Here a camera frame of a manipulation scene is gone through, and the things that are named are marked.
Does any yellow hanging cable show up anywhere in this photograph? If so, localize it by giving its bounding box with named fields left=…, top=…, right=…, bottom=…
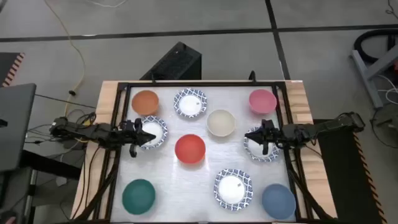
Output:
left=43, top=0, right=86, bottom=118

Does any black hazard-striped floor mat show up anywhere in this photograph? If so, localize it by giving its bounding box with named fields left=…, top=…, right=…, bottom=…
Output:
left=313, top=119, right=388, bottom=224
left=0, top=52, right=25, bottom=88

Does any red bowl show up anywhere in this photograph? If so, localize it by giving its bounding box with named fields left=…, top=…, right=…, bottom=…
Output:
left=174, top=134, right=206, bottom=165

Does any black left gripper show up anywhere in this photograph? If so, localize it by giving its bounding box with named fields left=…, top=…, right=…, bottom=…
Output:
left=119, top=118, right=157, bottom=158

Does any pink bowl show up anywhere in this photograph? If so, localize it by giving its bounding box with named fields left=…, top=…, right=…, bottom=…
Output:
left=248, top=89, right=277, bottom=115

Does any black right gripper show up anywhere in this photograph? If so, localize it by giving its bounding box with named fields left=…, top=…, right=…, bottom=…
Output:
left=244, top=119, right=282, bottom=156

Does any cream white bowl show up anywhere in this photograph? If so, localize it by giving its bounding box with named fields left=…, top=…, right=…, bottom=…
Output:
left=206, top=109, right=236, bottom=138

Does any blue patterned white plate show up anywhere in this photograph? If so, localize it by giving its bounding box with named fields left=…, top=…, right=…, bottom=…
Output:
left=138, top=115, right=169, bottom=151
left=243, top=126, right=280, bottom=163
left=173, top=88, right=208, bottom=119
left=213, top=168, right=254, bottom=212

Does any green bowl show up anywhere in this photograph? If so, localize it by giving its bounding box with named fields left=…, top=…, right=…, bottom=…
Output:
left=121, top=179, right=156, bottom=215

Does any blue bowl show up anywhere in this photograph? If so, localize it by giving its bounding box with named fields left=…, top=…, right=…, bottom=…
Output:
left=261, top=183, right=297, bottom=220

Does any grey metal stand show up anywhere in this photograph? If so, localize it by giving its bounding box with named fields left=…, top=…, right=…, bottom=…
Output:
left=351, top=43, right=398, bottom=109

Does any light orange bowl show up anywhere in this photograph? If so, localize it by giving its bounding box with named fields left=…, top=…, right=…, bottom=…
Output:
left=131, top=90, right=160, bottom=116

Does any black hose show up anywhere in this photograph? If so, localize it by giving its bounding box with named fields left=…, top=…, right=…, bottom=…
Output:
left=353, top=29, right=398, bottom=63

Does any grey round floor base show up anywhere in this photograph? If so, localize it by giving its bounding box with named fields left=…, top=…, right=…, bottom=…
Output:
left=371, top=103, right=398, bottom=149

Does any black metal table frame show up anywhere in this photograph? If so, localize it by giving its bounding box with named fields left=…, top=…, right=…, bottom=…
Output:
left=73, top=79, right=338, bottom=224

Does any black computer tower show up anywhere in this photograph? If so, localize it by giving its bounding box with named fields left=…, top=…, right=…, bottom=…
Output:
left=139, top=41, right=202, bottom=82

